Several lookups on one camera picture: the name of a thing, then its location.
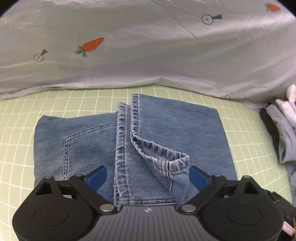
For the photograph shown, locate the black crumpled garment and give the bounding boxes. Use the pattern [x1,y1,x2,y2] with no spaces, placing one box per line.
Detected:
[259,108,280,158]

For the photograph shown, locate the light blue folded shirt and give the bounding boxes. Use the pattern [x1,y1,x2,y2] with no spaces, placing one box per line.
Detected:
[287,164,296,193]

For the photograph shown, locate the white folded garment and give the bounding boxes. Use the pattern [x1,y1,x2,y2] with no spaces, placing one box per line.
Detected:
[275,84,295,126]

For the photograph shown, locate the blue denim jeans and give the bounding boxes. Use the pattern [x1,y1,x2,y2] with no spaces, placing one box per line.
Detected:
[34,94,237,206]

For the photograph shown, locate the grey folded garment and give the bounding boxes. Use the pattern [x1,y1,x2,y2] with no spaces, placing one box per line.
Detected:
[266,104,295,163]

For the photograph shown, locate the grey printed backdrop cloth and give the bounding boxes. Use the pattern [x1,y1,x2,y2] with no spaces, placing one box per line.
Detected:
[1,1,295,102]

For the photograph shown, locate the green grid cutting mat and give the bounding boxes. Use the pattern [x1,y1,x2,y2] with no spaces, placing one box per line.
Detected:
[1,85,292,240]

